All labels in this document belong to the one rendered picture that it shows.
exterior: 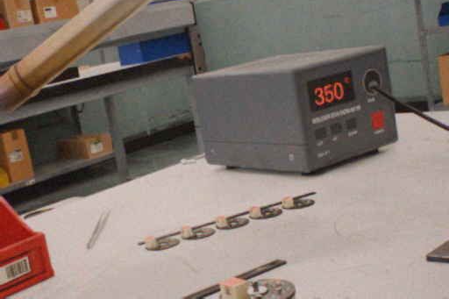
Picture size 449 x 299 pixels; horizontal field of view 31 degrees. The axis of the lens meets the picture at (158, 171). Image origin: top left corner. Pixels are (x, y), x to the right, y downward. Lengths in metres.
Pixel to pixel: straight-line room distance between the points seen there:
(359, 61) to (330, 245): 0.26
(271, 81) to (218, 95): 0.08
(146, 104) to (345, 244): 5.66
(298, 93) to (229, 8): 5.66
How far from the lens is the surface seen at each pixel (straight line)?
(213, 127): 0.78
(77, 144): 5.28
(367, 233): 0.52
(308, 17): 5.88
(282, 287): 0.27
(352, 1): 5.67
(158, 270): 0.52
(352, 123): 0.72
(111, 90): 3.27
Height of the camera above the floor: 0.90
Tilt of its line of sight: 10 degrees down
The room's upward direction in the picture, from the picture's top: 11 degrees counter-clockwise
